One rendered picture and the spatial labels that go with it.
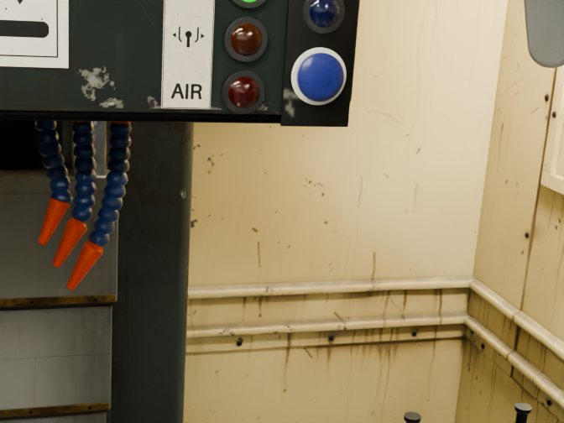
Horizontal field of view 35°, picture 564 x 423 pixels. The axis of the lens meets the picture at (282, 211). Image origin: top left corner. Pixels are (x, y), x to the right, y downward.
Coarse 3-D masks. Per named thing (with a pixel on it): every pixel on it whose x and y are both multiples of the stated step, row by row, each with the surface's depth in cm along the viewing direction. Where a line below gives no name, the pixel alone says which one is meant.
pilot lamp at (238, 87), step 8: (240, 80) 55; (248, 80) 55; (232, 88) 55; (240, 88) 55; (248, 88) 55; (256, 88) 55; (232, 96) 55; (240, 96) 55; (248, 96) 55; (256, 96) 55; (240, 104) 55; (248, 104) 55
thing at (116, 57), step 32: (96, 0) 52; (128, 0) 52; (160, 0) 52; (224, 0) 54; (288, 0) 55; (96, 32) 52; (128, 32) 52; (160, 32) 53; (224, 32) 54; (96, 64) 53; (128, 64) 53; (160, 64) 54; (224, 64) 55; (256, 64) 55; (0, 96) 52; (32, 96) 52; (64, 96) 53; (96, 96) 53; (128, 96) 54; (160, 96) 54
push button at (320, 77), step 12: (312, 60) 55; (324, 60) 55; (336, 60) 56; (300, 72) 55; (312, 72) 55; (324, 72) 55; (336, 72) 56; (300, 84) 55; (312, 84) 55; (324, 84) 56; (336, 84) 56; (312, 96) 56; (324, 96) 56
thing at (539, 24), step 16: (528, 0) 43; (544, 0) 42; (560, 0) 42; (528, 16) 43; (544, 16) 42; (560, 16) 42; (528, 32) 43; (544, 32) 43; (560, 32) 42; (528, 48) 43; (544, 48) 43; (560, 48) 42; (544, 64) 43; (560, 64) 42
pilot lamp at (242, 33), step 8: (240, 24) 54; (248, 24) 54; (232, 32) 54; (240, 32) 54; (248, 32) 54; (256, 32) 54; (232, 40) 54; (240, 40) 54; (248, 40) 54; (256, 40) 54; (232, 48) 54; (240, 48) 54; (248, 48) 54; (256, 48) 54
